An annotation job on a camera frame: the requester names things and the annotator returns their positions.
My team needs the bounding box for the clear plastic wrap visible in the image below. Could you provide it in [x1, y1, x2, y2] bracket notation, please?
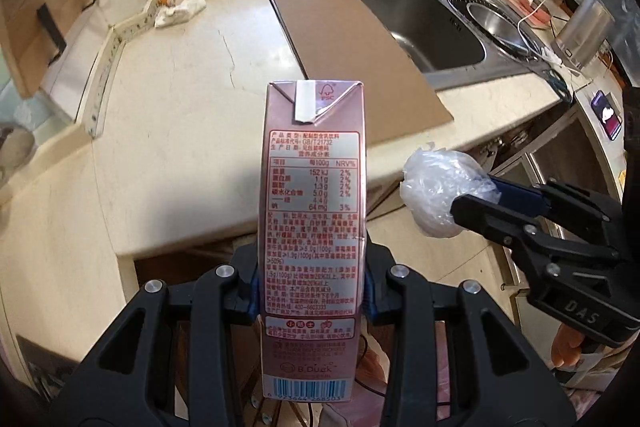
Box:
[399, 148, 500, 239]

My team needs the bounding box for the pink strawberry milk carton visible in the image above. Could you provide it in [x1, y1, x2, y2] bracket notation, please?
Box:
[257, 80, 367, 403]

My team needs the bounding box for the stainless steel sink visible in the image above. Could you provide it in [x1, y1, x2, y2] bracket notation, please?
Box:
[361, 0, 563, 92]

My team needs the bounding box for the brown cardboard sheet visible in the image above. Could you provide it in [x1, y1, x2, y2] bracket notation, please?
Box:
[271, 0, 454, 146]

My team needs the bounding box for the steel mesh strainer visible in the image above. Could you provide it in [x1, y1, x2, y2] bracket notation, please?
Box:
[0, 122, 36, 183]

